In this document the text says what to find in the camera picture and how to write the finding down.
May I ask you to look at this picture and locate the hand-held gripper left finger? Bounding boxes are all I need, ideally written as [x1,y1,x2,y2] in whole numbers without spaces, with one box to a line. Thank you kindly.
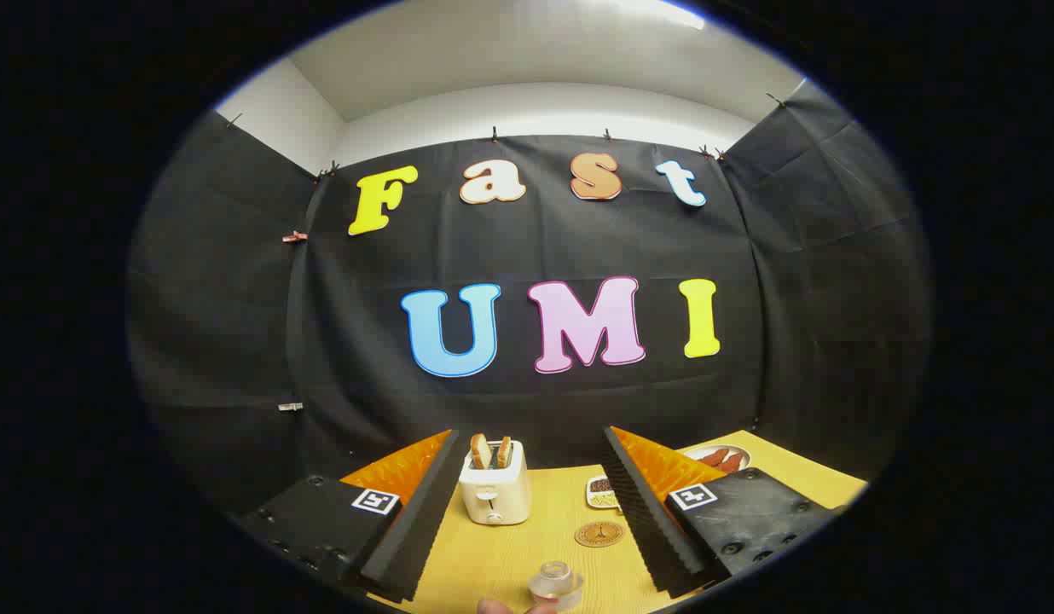
[237,429,472,605]

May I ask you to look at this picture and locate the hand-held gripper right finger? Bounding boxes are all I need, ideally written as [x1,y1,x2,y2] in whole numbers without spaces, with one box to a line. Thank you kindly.
[601,425,839,600]

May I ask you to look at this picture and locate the round brown coaster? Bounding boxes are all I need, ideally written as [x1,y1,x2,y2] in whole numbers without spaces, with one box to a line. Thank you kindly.
[574,521,626,548]

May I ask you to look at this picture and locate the clear juice bottle pink label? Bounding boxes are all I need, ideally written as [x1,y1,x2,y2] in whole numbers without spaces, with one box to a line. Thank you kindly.
[527,560,585,611]

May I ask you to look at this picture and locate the white divided condiment dish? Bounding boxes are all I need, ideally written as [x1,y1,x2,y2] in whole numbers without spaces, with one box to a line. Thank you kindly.
[586,475,622,511]

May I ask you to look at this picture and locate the white toaster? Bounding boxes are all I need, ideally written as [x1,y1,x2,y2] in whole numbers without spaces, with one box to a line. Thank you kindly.
[459,439,532,526]

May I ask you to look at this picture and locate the wooden table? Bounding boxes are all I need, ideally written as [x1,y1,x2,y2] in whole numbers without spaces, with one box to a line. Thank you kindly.
[367,429,869,614]

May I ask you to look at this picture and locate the white round plate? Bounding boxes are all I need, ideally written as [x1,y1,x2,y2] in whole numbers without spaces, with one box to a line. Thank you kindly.
[679,444,751,475]

